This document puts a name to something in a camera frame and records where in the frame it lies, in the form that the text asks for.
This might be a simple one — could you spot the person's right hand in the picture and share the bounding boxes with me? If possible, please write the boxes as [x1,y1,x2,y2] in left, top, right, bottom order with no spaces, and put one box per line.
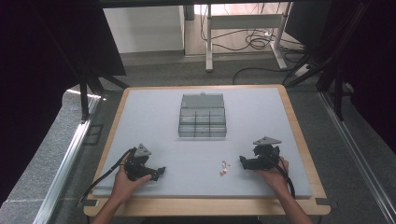
[255,156,290,189]

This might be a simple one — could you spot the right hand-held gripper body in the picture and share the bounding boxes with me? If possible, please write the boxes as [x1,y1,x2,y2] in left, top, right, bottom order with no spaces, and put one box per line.
[247,135,283,171]

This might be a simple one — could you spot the clear plastic compartment box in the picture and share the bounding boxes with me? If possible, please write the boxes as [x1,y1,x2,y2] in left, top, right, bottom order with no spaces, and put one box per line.
[177,91,228,139]

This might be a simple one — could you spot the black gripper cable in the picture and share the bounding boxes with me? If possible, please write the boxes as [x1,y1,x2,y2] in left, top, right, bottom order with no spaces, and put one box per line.
[261,152,296,200]
[76,147,137,209]

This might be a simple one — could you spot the white cabinet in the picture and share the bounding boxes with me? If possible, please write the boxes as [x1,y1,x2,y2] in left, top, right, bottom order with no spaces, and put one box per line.
[102,5,186,54]

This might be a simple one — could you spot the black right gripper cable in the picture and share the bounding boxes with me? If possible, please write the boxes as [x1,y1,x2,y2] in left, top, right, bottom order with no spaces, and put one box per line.
[261,152,296,200]

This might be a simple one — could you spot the black curtain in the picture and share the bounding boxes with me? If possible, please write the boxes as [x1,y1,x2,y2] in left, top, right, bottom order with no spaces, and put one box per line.
[0,0,127,206]
[284,0,396,155]

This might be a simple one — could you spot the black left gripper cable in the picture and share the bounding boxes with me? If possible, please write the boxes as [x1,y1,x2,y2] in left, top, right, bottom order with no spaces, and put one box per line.
[76,147,137,209]

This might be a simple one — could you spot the dark floor vent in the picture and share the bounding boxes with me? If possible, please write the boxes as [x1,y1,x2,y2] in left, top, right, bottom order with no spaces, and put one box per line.
[83,123,105,147]

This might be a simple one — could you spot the black floor cables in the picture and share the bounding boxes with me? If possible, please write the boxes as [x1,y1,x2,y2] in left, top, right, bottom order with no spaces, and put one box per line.
[199,3,307,86]

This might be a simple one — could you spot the white desk frame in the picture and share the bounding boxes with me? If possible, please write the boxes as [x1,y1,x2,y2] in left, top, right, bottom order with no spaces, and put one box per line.
[205,2,293,73]

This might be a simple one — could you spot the black tripod stand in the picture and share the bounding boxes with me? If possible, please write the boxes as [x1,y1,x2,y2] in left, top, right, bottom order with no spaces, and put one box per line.
[36,12,131,122]
[281,0,375,122]

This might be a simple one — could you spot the aluminium floor rail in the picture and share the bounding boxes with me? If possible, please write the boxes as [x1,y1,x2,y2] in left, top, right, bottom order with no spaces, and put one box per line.
[32,94,102,224]
[318,91,396,224]

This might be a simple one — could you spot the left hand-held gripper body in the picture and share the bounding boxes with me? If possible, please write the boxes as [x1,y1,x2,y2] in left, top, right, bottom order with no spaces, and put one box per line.
[123,143,161,182]

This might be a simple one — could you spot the white power strip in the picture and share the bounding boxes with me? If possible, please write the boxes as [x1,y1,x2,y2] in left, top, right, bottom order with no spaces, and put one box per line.
[293,63,313,77]

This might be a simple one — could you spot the grey foam mat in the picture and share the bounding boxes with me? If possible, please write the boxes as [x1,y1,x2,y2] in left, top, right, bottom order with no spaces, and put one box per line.
[92,87,314,200]

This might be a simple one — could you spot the wooden table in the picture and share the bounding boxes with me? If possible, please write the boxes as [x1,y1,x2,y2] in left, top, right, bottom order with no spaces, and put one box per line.
[82,83,332,217]

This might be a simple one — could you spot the person's left hand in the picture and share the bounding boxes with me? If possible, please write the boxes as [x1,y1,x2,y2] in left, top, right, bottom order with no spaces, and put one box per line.
[110,153,153,204]

